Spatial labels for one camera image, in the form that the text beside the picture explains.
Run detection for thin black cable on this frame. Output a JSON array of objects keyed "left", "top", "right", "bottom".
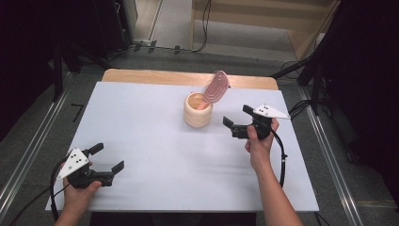
[{"left": 8, "top": 183, "right": 72, "bottom": 226}]

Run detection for person's left hand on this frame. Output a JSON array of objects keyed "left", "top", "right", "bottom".
[{"left": 62, "top": 177, "right": 104, "bottom": 211}]

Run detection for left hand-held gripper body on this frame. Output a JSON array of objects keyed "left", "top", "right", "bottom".
[{"left": 56, "top": 147, "right": 114, "bottom": 189}]

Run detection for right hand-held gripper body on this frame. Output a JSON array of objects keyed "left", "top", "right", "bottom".
[{"left": 231, "top": 104, "right": 292, "bottom": 141}]

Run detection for black cabinet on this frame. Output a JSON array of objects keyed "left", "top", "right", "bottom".
[{"left": 93, "top": 0, "right": 134, "bottom": 58}]

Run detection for person's right hand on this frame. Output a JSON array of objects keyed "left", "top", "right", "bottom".
[{"left": 244, "top": 118, "right": 280, "bottom": 172}]

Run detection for white board sheet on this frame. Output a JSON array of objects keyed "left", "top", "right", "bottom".
[{"left": 45, "top": 81, "right": 320, "bottom": 213}]

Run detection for light wooden furniture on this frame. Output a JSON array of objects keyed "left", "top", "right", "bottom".
[{"left": 190, "top": 0, "right": 343, "bottom": 61}]

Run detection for black floor cables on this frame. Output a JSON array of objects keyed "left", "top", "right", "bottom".
[{"left": 287, "top": 99, "right": 314, "bottom": 121}]

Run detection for black metal stand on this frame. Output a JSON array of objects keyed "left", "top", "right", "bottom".
[
  {"left": 271, "top": 51, "right": 328, "bottom": 117},
  {"left": 51, "top": 39, "right": 111, "bottom": 103}
]

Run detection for metal floor rail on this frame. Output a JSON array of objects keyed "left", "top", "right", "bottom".
[
  {"left": 0, "top": 72, "right": 73, "bottom": 220},
  {"left": 297, "top": 86, "right": 365, "bottom": 226}
]

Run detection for pink hairbrush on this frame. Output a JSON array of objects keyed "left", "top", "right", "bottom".
[{"left": 196, "top": 70, "right": 231, "bottom": 111}]

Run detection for cream ribbed cup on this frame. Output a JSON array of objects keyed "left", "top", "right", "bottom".
[{"left": 183, "top": 91, "right": 214, "bottom": 129}]

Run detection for hanging black cable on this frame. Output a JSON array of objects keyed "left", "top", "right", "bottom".
[{"left": 190, "top": 0, "right": 213, "bottom": 54}]

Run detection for thick black gripper cable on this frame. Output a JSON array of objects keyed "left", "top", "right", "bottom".
[{"left": 50, "top": 156, "right": 71, "bottom": 222}]

